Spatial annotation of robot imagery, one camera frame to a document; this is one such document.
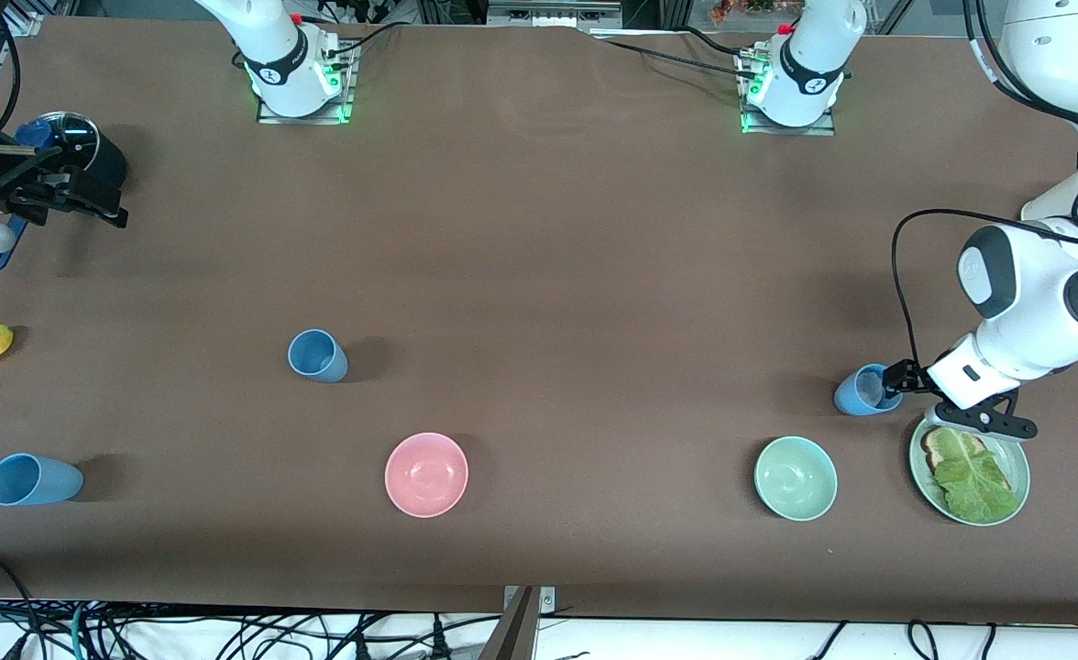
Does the blue plastic cup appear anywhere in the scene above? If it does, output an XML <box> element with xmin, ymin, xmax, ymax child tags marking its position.
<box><xmin>834</xmin><ymin>364</ymin><xmax>905</xmax><ymax>417</ymax></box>
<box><xmin>0</xmin><ymin>453</ymin><xmax>84</xmax><ymax>507</ymax></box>
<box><xmin>287</xmin><ymin>329</ymin><xmax>349</xmax><ymax>383</ymax></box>

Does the dark blue saucepan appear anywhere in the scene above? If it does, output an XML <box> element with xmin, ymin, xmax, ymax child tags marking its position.
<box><xmin>0</xmin><ymin>112</ymin><xmax>127</xmax><ymax>271</ymax></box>

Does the glass lid blue knob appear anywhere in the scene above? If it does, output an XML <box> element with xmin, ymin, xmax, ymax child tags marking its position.
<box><xmin>13</xmin><ymin>112</ymin><xmax>100</xmax><ymax>177</ymax></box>

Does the toast slice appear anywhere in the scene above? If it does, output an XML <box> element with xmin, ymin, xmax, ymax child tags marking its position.
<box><xmin>921</xmin><ymin>427</ymin><xmax>1013</xmax><ymax>491</ymax></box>

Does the pale green plate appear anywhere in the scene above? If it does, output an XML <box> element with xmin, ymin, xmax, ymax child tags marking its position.
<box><xmin>908</xmin><ymin>414</ymin><xmax>1031</xmax><ymax>527</ymax></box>

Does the green lettuce leaf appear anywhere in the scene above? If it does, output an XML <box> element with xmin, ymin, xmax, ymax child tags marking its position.
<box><xmin>933</xmin><ymin>429</ymin><xmax>1022</xmax><ymax>524</ymax></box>

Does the pale green bowl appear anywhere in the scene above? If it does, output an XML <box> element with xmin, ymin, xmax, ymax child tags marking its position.
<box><xmin>753</xmin><ymin>435</ymin><xmax>839</xmax><ymax>522</ymax></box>

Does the colourful toy food pile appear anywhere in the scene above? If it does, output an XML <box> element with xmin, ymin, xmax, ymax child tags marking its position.
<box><xmin>709</xmin><ymin>0</ymin><xmax>783</xmax><ymax>24</ymax></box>

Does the pink bowl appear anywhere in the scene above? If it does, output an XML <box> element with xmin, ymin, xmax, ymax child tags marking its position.
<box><xmin>384</xmin><ymin>432</ymin><xmax>469</xmax><ymax>519</ymax></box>

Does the dark slanted pole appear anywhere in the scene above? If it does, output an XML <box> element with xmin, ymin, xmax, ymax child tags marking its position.
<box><xmin>477</xmin><ymin>587</ymin><xmax>541</xmax><ymax>660</ymax></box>

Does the grey power strip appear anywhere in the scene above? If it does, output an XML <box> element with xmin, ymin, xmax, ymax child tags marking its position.
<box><xmin>488</xmin><ymin>0</ymin><xmax>623</xmax><ymax>28</ymax></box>

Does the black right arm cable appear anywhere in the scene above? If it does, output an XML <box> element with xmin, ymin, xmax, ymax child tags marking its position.
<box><xmin>0</xmin><ymin>14</ymin><xmax>23</xmax><ymax>131</ymax></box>

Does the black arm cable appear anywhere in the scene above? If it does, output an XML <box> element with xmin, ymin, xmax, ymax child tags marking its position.
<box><xmin>0</xmin><ymin>14</ymin><xmax>23</xmax><ymax>131</ymax></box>
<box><xmin>891</xmin><ymin>0</ymin><xmax>1078</xmax><ymax>368</ymax></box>

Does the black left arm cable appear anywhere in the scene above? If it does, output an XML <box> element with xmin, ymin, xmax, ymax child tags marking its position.
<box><xmin>891</xmin><ymin>0</ymin><xmax>1078</xmax><ymax>368</ymax></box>

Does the aluminium frame profile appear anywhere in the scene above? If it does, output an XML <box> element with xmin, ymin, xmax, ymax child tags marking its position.
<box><xmin>0</xmin><ymin>5</ymin><xmax>47</xmax><ymax>125</ymax></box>

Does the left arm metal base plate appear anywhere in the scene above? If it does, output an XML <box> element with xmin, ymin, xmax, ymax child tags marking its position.
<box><xmin>739</xmin><ymin>50</ymin><xmax>838</xmax><ymax>138</ymax></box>

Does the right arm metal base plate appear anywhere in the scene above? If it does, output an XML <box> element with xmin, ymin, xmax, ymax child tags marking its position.
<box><xmin>256</xmin><ymin>37</ymin><xmax>358</xmax><ymax>126</ymax></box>

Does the black base cable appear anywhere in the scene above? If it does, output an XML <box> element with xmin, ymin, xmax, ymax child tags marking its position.
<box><xmin>319</xmin><ymin>18</ymin><xmax>407</xmax><ymax>58</ymax></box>

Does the black cable across table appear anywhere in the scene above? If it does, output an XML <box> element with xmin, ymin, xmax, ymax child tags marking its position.
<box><xmin>585</xmin><ymin>27</ymin><xmax>765</xmax><ymax>83</ymax></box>

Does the small metal bracket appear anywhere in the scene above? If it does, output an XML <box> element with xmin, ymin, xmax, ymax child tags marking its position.
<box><xmin>502</xmin><ymin>585</ymin><xmax>557</xmax><ymax>613</ymax></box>

